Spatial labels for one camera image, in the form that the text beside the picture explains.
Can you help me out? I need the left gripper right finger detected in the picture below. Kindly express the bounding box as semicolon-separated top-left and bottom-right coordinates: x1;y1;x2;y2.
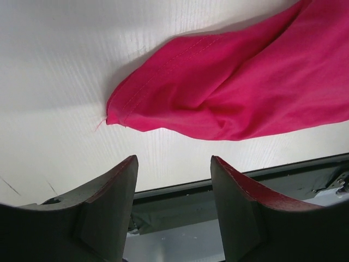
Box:
210;156;348;261

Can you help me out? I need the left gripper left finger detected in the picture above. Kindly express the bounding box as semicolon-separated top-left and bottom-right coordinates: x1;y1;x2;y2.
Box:
1;155;139;261

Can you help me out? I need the pink t shirt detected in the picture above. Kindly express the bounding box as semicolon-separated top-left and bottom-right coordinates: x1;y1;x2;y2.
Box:
105;1;348;141

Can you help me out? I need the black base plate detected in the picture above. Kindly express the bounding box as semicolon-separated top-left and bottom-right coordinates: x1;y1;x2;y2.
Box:
128;154;348;235

